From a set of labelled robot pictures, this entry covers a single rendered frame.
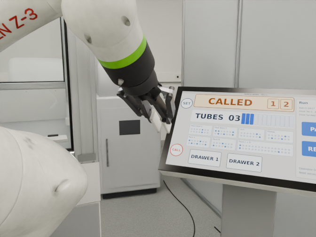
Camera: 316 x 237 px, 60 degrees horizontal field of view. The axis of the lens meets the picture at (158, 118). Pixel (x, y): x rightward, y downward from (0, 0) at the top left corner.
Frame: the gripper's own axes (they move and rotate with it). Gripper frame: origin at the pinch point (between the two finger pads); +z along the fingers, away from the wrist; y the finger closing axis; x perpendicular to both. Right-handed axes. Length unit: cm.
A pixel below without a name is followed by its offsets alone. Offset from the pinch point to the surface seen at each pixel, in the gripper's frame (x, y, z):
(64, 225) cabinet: 27, 36, 28
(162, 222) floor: 2, 47, 173
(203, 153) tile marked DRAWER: 0.2, -8.6, 17.3
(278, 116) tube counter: -14.0, -28.3, 17.3
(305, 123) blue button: -12.1, -35.4, 17.3
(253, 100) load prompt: -19.1, -21.1, 17.3
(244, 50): -111, -9, 92
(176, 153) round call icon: 1.1, -0.2, 17.3
